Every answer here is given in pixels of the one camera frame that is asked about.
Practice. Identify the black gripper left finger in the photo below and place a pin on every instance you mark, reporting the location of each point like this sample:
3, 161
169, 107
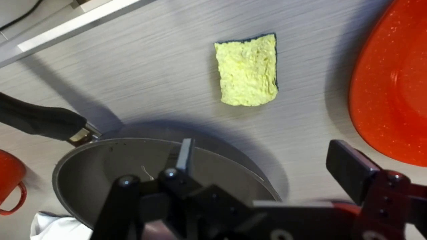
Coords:
186, 153

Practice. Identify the yellow sponge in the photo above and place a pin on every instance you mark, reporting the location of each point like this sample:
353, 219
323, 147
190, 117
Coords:
247, 71

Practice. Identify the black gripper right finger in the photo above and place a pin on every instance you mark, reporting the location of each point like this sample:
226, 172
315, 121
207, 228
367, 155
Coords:
351, 171

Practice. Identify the black frying pan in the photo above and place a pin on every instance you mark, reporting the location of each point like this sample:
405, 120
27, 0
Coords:
102, 173

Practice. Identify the red cup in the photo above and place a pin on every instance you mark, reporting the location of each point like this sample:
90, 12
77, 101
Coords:
9, 177

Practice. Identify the white towel red stripes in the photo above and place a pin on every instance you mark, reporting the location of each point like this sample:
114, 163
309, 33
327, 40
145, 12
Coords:
58, 227

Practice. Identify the large red plate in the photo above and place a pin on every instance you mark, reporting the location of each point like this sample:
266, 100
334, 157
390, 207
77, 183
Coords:
395, 88

